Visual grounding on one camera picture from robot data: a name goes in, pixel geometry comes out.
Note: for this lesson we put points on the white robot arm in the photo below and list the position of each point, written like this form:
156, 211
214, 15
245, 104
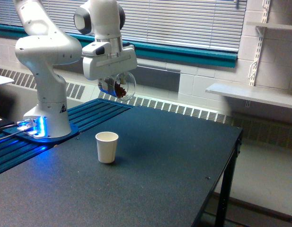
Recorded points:
46, 45

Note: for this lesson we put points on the white window blinds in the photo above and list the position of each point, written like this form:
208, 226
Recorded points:
206, 24

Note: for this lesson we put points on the teal window sill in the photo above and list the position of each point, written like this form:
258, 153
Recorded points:
164, 52

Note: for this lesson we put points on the baseboard radiator vent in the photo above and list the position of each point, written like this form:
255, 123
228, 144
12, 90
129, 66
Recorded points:
266, 132

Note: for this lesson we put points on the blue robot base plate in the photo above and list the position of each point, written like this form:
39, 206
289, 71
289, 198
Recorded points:
42, 140

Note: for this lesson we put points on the white upper wall shelf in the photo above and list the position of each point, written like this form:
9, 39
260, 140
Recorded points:
271, 25

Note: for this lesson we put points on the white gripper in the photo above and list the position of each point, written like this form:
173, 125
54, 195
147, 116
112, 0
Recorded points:
98, 65

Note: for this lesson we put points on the clear plastic cup with nuts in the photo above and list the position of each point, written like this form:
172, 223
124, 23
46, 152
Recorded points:
122, 85

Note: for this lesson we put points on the white paper cup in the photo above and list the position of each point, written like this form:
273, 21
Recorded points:
106, 146

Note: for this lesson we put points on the blue slotted aluminium rails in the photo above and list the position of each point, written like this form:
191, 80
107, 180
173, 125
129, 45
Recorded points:
14, 151

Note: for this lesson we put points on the white surface at left edge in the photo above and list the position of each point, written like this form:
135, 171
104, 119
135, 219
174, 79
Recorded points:
5, 80

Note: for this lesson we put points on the white wall shelf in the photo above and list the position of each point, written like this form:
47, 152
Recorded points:
271, 25
263, 95

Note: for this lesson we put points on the black table leg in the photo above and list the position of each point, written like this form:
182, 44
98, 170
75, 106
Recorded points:
226, 183

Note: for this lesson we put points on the white shelf bracket rail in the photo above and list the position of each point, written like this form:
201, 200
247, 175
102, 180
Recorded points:
261, 33

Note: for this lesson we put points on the white lower wall shelf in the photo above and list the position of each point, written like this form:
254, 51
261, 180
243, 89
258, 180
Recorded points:
263, 95

